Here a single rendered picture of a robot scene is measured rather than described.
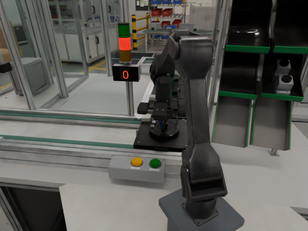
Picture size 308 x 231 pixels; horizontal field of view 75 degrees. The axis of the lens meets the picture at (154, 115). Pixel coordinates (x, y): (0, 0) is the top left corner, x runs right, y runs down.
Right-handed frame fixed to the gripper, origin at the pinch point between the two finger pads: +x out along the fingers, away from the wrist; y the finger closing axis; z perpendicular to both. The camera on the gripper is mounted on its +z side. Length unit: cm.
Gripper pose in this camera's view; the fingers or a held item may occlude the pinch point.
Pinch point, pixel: (162, 121)
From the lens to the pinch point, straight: 78.7
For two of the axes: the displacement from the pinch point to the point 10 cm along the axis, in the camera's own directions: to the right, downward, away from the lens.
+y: 9.9, 0.7, -1.2
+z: -1.4, 4.9, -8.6
